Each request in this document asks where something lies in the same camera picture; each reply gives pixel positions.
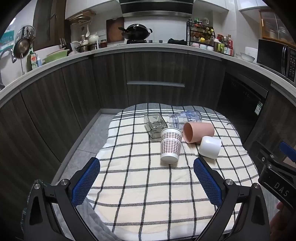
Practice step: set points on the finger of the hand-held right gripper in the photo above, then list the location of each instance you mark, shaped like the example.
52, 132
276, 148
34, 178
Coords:
287, 151
262, 151

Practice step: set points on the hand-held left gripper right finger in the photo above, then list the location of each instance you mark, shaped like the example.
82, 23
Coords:
208, 184

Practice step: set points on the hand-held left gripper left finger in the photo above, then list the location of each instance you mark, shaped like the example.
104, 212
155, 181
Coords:
85, 184

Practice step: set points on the brown checked paper cup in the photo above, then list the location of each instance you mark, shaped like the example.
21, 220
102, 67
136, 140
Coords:
170, 148

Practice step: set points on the white plastic cup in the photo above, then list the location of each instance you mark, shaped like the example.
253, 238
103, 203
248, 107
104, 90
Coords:
211, 147

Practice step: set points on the pink plastic cup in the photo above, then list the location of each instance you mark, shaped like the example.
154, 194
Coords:
202, 133

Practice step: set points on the clear plastic cup blue print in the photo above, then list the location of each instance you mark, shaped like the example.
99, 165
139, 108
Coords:
187, 118

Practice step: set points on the person's right hand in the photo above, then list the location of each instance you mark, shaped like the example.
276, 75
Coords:
278, 222

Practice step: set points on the built-in black dishwasher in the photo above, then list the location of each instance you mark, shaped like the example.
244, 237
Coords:
242, 104

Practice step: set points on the cream black plaid cloth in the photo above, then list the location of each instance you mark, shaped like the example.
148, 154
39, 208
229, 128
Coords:
138, 166

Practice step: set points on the grey square glass jar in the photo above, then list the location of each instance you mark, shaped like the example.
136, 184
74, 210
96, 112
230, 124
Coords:
155, 122

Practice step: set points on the dark wood kitchen cabinets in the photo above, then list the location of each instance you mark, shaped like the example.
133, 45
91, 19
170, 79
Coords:
69, 92

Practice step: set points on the black microwave oven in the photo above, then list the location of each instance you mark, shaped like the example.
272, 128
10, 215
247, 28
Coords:
275, 58

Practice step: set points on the white bowl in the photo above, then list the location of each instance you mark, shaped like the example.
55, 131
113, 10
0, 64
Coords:
246, 56

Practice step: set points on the group of sauce bottles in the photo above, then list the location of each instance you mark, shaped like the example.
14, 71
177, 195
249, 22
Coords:
223, 46

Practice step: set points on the wooden glass-door cabinet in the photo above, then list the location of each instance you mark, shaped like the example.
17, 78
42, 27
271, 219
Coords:
277, 25

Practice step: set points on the green basin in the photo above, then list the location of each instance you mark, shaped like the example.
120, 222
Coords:
56, 56

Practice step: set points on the black spice rack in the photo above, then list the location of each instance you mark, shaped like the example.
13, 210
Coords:
200, 34

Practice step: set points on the green dish soap bottle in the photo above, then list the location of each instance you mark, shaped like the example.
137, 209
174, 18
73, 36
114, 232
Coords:
32, 60

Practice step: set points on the steel pot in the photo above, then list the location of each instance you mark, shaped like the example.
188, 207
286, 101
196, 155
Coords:
86, 48

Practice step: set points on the white kettle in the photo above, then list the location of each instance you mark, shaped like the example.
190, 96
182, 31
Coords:
74, 46

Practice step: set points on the dark cloth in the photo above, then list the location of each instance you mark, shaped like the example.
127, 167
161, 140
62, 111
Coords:
177, 41

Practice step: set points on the white teapot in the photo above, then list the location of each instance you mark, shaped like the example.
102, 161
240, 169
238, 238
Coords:
93, 38

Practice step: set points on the metal faucet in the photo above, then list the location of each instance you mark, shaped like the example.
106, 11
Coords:
9, 54

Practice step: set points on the hanging frying pan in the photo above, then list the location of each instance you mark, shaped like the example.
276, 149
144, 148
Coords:
21, 47

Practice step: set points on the gas stove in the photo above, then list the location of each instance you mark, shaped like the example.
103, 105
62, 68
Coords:
136, 41

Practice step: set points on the brown cutting board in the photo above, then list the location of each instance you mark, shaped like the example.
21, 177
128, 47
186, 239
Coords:
113, 30

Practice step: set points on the black wok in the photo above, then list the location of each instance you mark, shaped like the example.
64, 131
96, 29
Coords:
136, 31

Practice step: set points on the range hood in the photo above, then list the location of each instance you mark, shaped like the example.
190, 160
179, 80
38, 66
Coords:
157, 8

